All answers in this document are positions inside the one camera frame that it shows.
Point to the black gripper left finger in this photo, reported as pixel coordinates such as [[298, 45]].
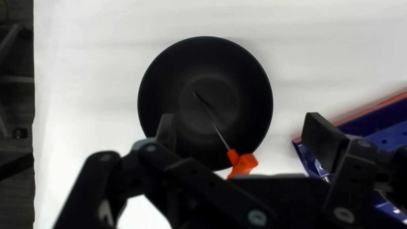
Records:
[[179, 191]]

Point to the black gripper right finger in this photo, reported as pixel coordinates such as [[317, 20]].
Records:
[[352, 182]]

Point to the black bowl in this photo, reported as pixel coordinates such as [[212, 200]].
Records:
[[204, 97]]

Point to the white paper sheet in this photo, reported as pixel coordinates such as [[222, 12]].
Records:
[[318, 55]]

